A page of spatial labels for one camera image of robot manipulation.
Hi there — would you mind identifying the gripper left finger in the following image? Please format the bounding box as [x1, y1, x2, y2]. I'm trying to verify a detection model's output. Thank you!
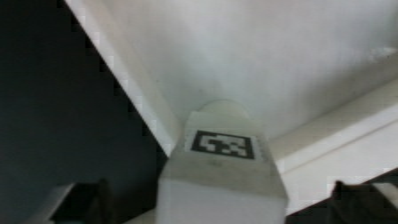
[25, 179, 114, 224]

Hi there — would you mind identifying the white table leg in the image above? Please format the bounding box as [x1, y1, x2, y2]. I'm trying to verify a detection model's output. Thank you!
[155, 100, 288, 224]

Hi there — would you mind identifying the white square table top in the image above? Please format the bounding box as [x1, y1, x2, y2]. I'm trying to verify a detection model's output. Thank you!
[66, 0, 398, 171]

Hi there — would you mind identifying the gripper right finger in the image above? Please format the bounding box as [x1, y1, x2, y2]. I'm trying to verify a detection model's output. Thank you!
[328, 181, 398, 224]

